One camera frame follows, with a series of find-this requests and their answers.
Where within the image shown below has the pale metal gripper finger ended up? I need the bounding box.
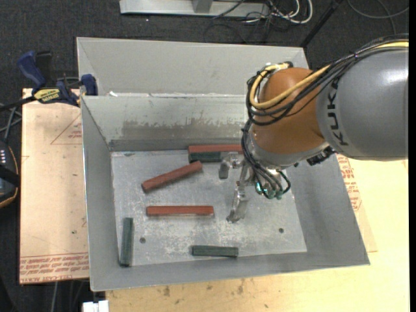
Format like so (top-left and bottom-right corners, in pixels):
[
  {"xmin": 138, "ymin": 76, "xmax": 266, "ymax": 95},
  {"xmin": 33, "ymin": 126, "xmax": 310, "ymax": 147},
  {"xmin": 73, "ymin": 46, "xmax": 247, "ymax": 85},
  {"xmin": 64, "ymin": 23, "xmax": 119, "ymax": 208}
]
[
  {"xmin": 235, "ymin": 194, "xmax": 250, "ymax": 222},
  {"xmin": 226, "ymin": 192, "xmax": 241, "ymax": 224}
]

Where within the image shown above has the red-brown flat block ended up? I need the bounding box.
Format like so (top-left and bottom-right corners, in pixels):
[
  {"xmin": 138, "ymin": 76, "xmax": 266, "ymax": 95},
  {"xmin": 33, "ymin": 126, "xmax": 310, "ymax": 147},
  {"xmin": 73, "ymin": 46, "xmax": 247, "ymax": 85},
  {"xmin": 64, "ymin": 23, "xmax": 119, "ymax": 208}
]
[
  {"xmin": 140, "ymin": 160, "xmax": 204, "ymax": 194},
  {"xmin": 187, "ymin": 144, "xmax": 244, "ymax": 155},
  {"xmin": 145, "ymin": 205, "xmax": 215, "ymax": 218}
]

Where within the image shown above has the dark green flat block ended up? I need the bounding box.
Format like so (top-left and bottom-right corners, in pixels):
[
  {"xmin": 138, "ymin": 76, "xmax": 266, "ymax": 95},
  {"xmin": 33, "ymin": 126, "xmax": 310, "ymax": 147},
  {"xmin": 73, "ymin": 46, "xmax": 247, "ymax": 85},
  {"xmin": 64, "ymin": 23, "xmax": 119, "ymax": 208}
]
[
  {"xmin": 188, "ymin": 151, "xmax": 224, "ymax": 164},
  {"xmin": 190, "ymin": 244, "xmax": 240, "ymax": 259},
  {"xmin": 119, "ymin": 216, "xmax": 135, "ymax": 268}
]

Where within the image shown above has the grey metal bin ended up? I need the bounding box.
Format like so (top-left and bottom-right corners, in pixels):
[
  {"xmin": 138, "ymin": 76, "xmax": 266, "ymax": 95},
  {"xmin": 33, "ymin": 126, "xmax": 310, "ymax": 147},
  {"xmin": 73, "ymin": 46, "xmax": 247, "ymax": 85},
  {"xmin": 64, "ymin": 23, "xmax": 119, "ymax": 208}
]
[{"xmin": 76, "ymin": 36, "xmax": 371, "ymax": 293}]

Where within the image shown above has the brown cardboard board, red print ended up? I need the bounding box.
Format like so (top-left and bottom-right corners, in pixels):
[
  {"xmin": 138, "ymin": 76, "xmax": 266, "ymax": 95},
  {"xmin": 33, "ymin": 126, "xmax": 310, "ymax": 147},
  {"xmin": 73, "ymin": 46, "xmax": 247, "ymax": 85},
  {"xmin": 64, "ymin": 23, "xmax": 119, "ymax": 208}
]
[{"xmin": 19, "ymin": 88, "xmax": 379, "ymax": 285}]

